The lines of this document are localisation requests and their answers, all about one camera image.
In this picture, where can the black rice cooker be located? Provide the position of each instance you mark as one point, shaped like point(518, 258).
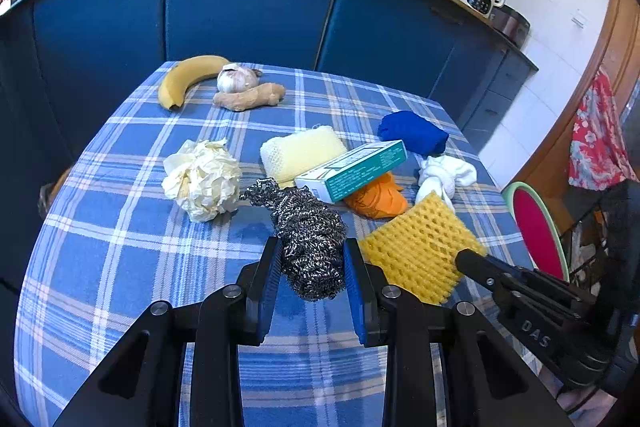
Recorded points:
point(511, 23)

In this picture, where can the wooden door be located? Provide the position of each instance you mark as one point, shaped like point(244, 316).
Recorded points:
point(617, 53)

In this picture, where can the orange plastic bag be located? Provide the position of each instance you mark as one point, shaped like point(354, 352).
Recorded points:
point(379, 199)

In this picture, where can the yellow banana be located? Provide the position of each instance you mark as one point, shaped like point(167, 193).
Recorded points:
point(184, 75)

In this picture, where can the ginger root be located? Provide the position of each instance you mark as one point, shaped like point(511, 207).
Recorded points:
point(266, 94)

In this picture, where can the black wire rack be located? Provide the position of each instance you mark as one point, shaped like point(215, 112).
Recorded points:
point(602, 244)

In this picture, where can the blue kitchen cabinets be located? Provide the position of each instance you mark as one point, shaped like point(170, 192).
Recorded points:
point(67, 64)

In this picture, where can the red basin green rim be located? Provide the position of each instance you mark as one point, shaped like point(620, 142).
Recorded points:
point(540, 235)

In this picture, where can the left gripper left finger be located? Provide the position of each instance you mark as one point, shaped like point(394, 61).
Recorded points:
point(139, 382)

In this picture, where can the pale yellow sponge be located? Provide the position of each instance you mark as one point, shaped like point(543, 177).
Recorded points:
point(285, 157)

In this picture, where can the orange stool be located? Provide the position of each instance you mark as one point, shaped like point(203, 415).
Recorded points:
point(48, 192)

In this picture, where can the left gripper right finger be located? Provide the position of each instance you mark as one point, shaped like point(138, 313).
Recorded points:
point(486, 382)

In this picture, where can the steel wool scourer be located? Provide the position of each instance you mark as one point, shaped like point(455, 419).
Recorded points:
point(312, 236)

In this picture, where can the red floral cloth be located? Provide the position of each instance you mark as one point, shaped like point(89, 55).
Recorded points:
point(598, 155)

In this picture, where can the blue cloth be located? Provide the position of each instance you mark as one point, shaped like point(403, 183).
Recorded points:
point(418, 134)

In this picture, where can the white cloth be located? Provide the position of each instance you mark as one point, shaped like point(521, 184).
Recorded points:
point(442, 175)

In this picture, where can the white paper ball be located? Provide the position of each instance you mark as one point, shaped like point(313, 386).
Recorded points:
point(203, 179)

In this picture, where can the garlic bulb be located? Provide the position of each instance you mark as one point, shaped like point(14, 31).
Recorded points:
point(234, 78)

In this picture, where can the teal white cardboard box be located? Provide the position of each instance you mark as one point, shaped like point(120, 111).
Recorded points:
point(337, 178)

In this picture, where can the person's right hand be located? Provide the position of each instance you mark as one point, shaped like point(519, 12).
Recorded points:
point(584, 407)

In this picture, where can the blue plaid tablecloth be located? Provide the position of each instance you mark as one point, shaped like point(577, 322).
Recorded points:
point(113, 243)

